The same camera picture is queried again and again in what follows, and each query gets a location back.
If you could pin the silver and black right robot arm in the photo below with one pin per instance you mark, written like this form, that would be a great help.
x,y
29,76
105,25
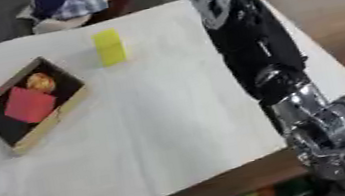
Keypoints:
x,y
258,41

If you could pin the tan cardboard box black inside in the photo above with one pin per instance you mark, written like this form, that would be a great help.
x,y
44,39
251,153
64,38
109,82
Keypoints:
x,y
40,131

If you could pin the red cube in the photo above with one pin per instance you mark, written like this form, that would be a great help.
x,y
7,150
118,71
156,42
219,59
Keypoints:
x,y
29,105

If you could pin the orange round toy fruit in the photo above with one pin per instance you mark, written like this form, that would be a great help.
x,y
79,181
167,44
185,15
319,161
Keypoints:
x,y
40,82

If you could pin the yellow rectangular block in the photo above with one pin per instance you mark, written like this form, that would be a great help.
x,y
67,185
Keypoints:
x,y
110,48

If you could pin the person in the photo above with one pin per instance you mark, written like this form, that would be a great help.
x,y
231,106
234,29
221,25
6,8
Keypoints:
x,y
73,2

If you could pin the orange block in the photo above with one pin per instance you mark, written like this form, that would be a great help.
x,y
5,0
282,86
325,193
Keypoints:
x,y
266,194

